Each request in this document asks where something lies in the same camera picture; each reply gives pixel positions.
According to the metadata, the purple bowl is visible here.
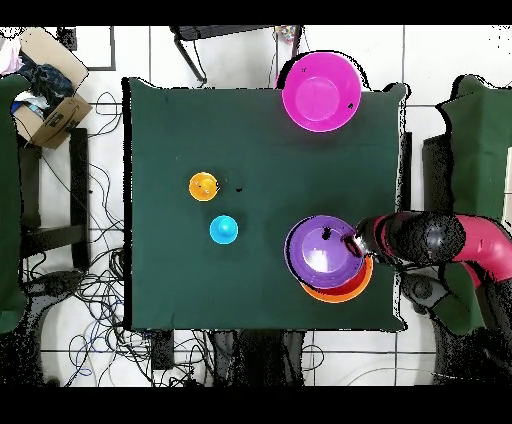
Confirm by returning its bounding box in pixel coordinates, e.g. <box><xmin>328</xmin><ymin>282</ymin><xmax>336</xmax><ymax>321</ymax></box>
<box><xmin>283</xmin><ymin>214</ymin><xmax>366</xmax><ymax>291</ymax></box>

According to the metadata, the red bowl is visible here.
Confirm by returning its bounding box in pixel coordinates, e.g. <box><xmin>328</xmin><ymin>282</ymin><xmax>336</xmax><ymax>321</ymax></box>
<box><xmin>303</xmin><ymin>259</ymin><xmax>372</xmax><ymax>298</ymax></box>

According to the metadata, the orange bowl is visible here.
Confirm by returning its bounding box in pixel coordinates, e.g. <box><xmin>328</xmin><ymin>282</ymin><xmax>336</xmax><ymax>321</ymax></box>
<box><xmin>299</xmin><ymin>255</ymin><xmax>375</xmax><ymax>304</ymax></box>

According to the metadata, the blue cup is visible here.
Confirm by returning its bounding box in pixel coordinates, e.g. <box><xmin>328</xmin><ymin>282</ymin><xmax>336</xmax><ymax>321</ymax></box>
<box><xmin>208</xmin><ymin>215</ymin><xmax>240</xmax><ymax>246</ymax></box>

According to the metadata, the pink bowl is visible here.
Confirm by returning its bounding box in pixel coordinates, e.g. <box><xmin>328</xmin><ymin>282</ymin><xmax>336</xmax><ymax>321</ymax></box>
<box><xmin>281</xmin><ymin>51</ymin><xmax>363</xmax><ymax>133</ymax></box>

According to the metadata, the black box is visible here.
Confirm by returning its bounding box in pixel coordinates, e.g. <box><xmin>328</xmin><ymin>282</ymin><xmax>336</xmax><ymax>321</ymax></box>
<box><xmin>422</xmin><ymin>133</ymin><xmax>453</xmax><ymax>215</ymax></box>

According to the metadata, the green cloth covered table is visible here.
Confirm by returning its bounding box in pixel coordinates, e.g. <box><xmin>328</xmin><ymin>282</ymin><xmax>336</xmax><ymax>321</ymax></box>
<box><xmin>0</xmin><ymin>74</ymin><xmax>31</xmax><ymax>334</ymax></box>
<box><xmin>433</xmin><ymin>74</ymin><xmax>512</xmax><ymax>335</ymax></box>

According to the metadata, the orange cup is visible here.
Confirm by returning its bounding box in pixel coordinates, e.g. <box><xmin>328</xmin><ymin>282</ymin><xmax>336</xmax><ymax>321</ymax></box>
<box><xmin>188</xmin><ymin>171</ymin><xmax>220</xmax><ymax>203</ymax></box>

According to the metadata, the dark green table cloth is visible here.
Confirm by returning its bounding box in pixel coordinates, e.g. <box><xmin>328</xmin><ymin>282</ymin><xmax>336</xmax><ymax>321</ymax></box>
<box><xmin>121</xmin><ymin>76</ymin><xmax>409</xmax><ymax>331</ymax></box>

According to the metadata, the colourful toy pile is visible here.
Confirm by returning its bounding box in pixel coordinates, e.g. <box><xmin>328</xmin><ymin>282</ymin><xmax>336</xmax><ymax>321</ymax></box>
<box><xmin>275</xmin><ymin>25</ymin><xmax>297</xmax><ymax>45</ymax></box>

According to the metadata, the cardboard box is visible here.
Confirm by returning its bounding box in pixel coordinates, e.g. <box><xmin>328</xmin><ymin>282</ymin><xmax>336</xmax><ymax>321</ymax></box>
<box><xmin>11</xmin><ymin>27</ymin><xmax>94</xmax><ymax>150</ymax></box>

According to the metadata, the dark blue cloth bundle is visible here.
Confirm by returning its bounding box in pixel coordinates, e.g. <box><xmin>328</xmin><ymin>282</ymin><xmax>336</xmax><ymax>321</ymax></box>
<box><xmin>17</xmin><ymin>51</ymin><xmax>75</xmax><ymax>117</ymax></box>

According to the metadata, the pink white cloth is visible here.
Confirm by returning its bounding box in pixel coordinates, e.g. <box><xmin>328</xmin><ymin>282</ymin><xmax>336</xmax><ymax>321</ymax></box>
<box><xmin>0</xmin><ymin>37</ymin><xmax>23</xmax><ymax>75</ymax></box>

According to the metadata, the tangle of floor cables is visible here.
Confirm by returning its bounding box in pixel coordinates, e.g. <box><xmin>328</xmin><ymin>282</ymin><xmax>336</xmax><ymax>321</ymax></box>
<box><xmin>23</xmin><ymin>91</ymin><xmax>213</xmax><ymax>387</ymax></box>

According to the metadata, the black metal stool frame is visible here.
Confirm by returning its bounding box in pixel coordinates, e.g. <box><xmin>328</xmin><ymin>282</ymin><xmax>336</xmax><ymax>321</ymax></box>
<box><xmin>169</xmin><ymin>25</ymin><xmax>304</xmax><ymax>87</ymax></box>

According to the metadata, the black bench frame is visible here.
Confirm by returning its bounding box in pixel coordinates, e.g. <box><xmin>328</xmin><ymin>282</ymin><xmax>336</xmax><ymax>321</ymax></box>
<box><xmin>17</xmin><ymin>127</ymin><xmax>91</xmax><ymax>273</ymax></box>

